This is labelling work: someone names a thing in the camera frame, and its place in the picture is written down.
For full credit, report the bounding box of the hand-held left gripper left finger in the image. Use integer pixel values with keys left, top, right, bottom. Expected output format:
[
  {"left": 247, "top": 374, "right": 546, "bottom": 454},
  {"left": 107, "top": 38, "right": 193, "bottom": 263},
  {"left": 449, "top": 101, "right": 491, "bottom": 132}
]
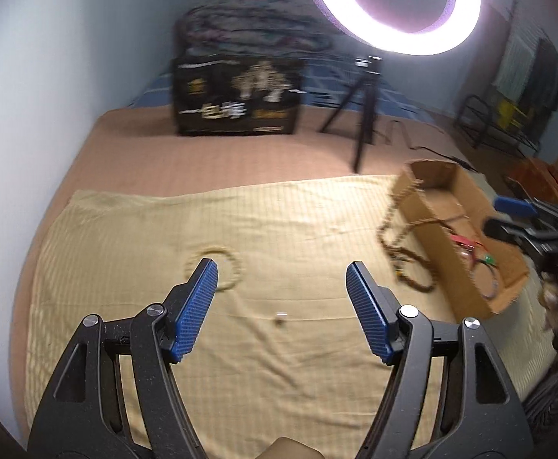
[{"left": 28, "top": 257, "right": 220, "bottom": 455}]

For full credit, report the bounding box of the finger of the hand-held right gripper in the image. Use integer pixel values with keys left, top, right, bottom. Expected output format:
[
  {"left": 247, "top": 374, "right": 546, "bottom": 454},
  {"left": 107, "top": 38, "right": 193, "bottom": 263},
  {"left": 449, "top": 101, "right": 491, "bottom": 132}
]
[
  {"left": 494, "top": 195, "right": 538, "bottom": 217},
  {"left": 484, "top": 219, "right": 558, "bottom": 249}
]

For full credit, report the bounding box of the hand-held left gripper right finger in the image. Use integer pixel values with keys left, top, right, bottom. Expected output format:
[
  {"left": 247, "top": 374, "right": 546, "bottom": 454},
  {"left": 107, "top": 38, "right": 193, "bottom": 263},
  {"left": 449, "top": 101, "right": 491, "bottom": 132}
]
[{"left": 345, "top": 261, "right": 533, "bottom": 455}]

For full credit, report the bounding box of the pale bead bracelet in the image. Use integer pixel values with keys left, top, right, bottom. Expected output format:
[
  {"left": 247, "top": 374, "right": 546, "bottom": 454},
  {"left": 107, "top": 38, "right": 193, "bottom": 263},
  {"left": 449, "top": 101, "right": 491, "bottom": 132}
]
[{"left": 183, "top": 245, "right": 242, "bottom": 292}]

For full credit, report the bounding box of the long brown bead necklace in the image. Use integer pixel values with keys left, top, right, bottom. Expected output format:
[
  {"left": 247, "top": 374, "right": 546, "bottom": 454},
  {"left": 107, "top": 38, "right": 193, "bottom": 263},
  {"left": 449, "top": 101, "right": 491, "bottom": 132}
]
[{"left": 377, "top": 186, "right": 457, "bottom": 293}]

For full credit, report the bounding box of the cardboard box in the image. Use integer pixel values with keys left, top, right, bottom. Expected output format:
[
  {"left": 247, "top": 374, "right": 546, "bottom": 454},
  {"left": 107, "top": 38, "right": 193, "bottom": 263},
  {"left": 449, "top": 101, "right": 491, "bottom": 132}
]
[{"left": 391, "top": 159, "right": 531, "bottom": 321}]

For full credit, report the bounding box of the thin bangle hoop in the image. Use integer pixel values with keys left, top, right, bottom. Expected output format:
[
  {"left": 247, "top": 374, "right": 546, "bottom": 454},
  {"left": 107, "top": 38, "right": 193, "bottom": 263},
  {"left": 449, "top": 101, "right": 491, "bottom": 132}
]
[{"left": 468, "top": 258, "right": 502, "bottom": 303}]

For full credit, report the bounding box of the orange box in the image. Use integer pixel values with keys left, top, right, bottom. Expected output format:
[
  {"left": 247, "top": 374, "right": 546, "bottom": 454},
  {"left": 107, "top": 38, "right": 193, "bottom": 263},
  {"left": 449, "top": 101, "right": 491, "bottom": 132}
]
[{"left": 509, "top": 155, "right": 558, "bottom": 206}]

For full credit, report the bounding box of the black metal clothes rack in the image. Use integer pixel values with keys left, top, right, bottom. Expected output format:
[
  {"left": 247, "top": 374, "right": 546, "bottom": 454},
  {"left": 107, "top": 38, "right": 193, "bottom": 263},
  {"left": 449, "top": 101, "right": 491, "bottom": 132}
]
[{"left": 456, "top": 0, "right": 558, "bottom": 156}]

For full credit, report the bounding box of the yellow box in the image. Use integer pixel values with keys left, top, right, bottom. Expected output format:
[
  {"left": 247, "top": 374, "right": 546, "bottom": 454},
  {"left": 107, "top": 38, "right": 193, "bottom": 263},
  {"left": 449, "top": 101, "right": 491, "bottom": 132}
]
[{"left": 496, "top": 100, "right": 535, "bottom": 127}]

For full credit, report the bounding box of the yellow striped cloth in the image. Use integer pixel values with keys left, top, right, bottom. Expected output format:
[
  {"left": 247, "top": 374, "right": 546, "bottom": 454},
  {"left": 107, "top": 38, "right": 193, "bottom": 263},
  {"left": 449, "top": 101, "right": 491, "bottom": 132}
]
[{"left": 23, "top": 174, "right": 558, "bottom": 459}]

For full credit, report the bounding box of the dark hanging garment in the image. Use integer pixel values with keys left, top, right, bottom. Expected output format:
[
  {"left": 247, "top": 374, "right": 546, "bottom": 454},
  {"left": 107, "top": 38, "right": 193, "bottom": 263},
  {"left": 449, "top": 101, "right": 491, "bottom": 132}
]
[{"left": 523, "top": 38, "right": 558, "bottom": 111}]

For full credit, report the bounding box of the striped hanging towel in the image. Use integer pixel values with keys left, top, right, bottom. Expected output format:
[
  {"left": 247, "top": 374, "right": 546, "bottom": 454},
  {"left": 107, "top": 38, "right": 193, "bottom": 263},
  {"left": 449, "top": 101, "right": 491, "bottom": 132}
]
[{"left": 496, "top": 33, "right": 538, "bottom": 91}]

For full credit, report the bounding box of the person's grey striped clothing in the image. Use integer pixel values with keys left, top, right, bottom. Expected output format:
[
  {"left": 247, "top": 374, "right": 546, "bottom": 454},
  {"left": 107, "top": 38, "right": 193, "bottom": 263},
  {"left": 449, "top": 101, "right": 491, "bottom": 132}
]
[{"left": 523, "top": 354, "right": 558, "bottom": 445}]

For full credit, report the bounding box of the brown bed sheet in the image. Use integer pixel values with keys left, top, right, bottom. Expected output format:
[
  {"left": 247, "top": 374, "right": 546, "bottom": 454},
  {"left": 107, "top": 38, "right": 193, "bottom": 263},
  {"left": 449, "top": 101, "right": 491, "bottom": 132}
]
[{"left": 35, "top": 105, "right": 481, "bottom": 269}]

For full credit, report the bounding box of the black tripod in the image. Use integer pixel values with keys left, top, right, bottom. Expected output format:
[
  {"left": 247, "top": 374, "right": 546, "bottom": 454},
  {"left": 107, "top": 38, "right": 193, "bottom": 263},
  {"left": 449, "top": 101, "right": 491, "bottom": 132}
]
[{"left": 318, "top": 55, "right": 385, "bottom": 173}]

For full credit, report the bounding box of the black printed box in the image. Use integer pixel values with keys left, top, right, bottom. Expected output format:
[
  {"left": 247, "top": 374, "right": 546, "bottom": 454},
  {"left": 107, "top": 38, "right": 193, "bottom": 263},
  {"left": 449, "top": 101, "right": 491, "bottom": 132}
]
[{"left": 171, "top": 55, "right": 305, "bottom": 137}]

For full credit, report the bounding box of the folded patterned quilt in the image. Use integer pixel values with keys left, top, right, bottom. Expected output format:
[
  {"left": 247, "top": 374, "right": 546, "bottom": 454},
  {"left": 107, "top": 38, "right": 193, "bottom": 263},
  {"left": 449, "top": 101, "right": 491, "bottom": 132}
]
[{"left": 174, "top": 0, "right": 332, "bottom": 58}]

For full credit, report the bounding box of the black power cable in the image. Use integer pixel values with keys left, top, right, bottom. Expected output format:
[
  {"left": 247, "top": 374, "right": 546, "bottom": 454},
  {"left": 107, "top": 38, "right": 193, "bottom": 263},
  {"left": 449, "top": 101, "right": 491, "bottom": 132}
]
[{"left": 384, "top": 119, "right": 471, "bottom": 168}]

